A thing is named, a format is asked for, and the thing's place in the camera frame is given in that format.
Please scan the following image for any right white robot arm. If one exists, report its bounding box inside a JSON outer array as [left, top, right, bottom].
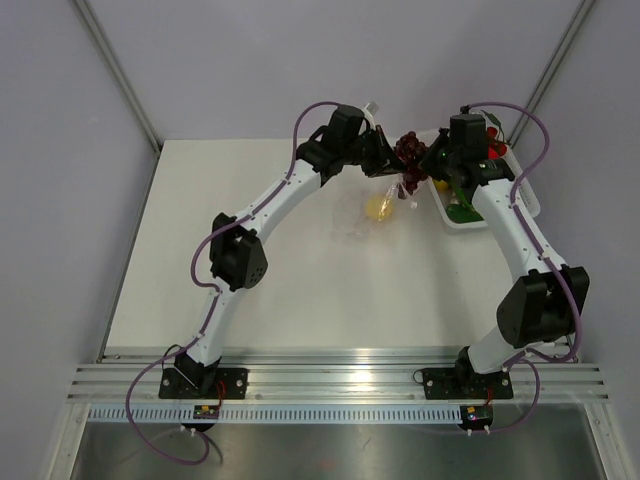
[[418, 106, 590, 400]]

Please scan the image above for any small orange yellow fruit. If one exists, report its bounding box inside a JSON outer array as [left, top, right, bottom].
[[433, 180, 449, 192]]

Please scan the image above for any white slotted cable duct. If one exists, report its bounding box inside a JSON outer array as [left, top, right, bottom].
[[88, 403, 462, 425]]

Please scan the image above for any clear zip top bag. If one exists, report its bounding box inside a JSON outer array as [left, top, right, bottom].
[[330, 175, 419, 243]]

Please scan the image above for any right small circuit board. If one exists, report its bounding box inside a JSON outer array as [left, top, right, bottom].
[[460, 405, 494, 430]]

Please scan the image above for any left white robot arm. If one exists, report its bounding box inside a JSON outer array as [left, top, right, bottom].
[[161, 103, 406, 399]]

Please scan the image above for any left small circuit board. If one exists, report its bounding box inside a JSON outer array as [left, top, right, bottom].
[[193, 405, 219, 419]]

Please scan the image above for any yellow lemon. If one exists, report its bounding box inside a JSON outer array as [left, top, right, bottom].
[[364, 195, 394, 222]]

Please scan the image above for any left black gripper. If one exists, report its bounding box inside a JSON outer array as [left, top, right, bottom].
[[340, 124, 406, 178]]

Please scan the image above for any green cucumber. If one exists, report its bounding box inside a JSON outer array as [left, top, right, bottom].
[[446, 204, 483, 224]]

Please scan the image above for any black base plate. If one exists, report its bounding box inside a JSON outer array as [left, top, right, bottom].
[[158, 367, 248, 400], [420, 367, 514, 400]]

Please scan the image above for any left aluminium frame post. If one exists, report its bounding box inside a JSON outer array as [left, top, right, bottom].
[[70, 0, 163, 159]]

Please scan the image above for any white plastic basket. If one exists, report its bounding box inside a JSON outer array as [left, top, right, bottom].
[[417, 129, 541, 234]]

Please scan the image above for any aluminium mounting rail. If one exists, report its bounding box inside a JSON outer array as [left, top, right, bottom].
[[67, 347, 609, 404]]

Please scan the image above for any strawberry bunch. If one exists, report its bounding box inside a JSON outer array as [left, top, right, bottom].
[[482, 110, 510, 158]]

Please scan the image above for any purple grape bunch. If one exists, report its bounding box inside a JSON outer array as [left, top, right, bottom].
[[393, 131, 428, 200]]

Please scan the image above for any green pepper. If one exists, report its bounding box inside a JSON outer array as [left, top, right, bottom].
[[449, 173, 473, 211]]

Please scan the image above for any small circuit board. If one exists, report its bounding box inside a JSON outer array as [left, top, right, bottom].
[[460, 405, 494, 430], [193, 405, 219, 419]]

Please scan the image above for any right aluminium frame post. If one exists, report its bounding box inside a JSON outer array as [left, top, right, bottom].
[[507, 0, 599, 146]]

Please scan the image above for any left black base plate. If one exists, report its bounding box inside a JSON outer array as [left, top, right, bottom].
[[158, 367, 248, 400]]

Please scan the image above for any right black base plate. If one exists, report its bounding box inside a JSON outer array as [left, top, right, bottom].
[[420, 367, 514, 400]]

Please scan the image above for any aluminium frame post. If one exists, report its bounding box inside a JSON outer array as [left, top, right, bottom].
[[507, 0, 599, 146], [70, 0, 163, 159]]

